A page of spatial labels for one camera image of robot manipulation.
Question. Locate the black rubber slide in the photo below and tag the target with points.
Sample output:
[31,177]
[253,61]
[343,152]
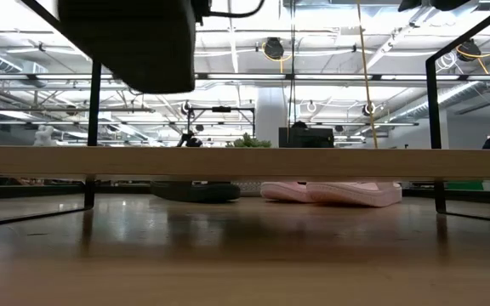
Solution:
[198,192]
[134,47]

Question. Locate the pink rubber slide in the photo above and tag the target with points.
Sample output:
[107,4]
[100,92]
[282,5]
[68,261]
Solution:
[285,191]
[355,194]

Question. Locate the black background robot rig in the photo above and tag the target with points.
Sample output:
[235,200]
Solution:
[221,109]

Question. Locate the green artificial plant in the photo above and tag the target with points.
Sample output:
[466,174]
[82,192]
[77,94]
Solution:
[249,141]

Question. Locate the green box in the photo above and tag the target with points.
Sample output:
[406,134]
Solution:
[464,185]

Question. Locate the white figure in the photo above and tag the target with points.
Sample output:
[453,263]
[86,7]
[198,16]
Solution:
[44,137]

